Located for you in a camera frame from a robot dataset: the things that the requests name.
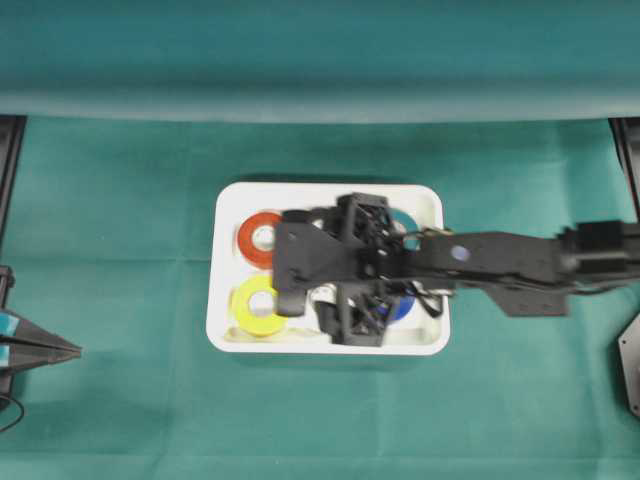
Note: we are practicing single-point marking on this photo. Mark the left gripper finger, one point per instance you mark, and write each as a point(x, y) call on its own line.
point(19, 358)
point(17, 329)

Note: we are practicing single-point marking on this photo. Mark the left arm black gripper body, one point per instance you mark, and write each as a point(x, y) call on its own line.
point(7, 282)

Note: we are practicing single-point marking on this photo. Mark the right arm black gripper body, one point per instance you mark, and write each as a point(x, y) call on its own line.
point(356, 322)

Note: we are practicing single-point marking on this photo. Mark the green tape roll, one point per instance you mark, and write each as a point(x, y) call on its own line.
point(407, 220)

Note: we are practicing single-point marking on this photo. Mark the white tape roll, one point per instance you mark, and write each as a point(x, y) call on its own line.
point(322, 295)

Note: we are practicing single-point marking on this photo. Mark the blue tape roll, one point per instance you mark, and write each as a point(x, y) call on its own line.
point(403, 308)

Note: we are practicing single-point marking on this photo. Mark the red tape roll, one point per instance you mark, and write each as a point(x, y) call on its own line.
point(255, 239)

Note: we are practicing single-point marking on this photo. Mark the yellow tape roll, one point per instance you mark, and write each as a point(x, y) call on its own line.
point(253, 306)

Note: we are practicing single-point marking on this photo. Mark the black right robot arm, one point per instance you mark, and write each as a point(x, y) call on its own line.
point(524, 275)

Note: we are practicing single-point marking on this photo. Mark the white plastic tray case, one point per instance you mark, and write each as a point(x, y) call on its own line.
point(417, 334)

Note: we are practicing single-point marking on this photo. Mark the black left frame rail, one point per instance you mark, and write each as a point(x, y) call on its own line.
point(12, 132)

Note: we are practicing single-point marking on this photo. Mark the black frame rail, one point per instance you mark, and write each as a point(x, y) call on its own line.
point(12, 132)
point(626, 136)

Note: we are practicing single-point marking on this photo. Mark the black right frame rail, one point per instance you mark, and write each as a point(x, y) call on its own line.
point(626, 136)

